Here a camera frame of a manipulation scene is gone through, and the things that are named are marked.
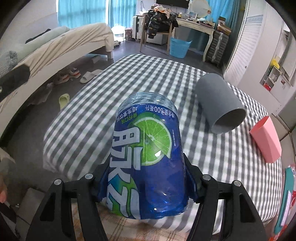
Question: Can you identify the blue plastic bottle cup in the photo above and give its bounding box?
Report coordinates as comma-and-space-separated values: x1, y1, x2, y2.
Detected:
106, 92, 189, 220

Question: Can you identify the pink faceted cup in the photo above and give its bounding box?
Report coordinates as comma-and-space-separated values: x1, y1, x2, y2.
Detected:
249, 116, 282, 164

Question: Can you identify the grey cylindrical cup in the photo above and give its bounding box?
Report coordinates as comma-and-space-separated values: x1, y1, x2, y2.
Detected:
195, 73, 247, 134

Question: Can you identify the teal lidded brown bin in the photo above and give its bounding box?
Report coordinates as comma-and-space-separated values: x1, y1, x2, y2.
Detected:
269, 164, 295, 240

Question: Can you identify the plaid seat cushion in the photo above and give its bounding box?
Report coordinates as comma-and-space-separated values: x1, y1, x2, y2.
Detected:
71, 201, 190, 241

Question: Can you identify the grey checkered tablecloth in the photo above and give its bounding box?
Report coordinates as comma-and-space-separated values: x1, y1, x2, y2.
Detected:
43, 54, 282, 224

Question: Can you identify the yellow-green slipper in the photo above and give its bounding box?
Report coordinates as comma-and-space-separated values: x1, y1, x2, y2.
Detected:
59, 93, 70, 110

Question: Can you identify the white slipper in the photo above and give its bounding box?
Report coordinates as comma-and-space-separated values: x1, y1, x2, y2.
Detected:
80, 69, 102, 84

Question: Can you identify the bed with beige blanket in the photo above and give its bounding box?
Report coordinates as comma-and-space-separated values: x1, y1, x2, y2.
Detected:
1, 23, 114, 133

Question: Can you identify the blue plastic basket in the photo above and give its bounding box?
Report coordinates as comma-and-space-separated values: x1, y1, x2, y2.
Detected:
170, 37, 192, 59

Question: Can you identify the white vanity desk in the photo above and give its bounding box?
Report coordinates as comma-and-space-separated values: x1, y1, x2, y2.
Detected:
169, 19, 215, 62

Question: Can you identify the blue window curtain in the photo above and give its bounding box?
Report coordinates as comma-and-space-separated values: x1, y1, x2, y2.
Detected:
57, 0, 137, 28

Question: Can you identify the wooden chair with clothes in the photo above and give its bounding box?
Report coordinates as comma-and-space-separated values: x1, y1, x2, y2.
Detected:
140, 6, 179, 54

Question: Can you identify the black wall television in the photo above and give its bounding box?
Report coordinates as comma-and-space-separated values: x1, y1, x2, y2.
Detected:
156, 0, 189, 9

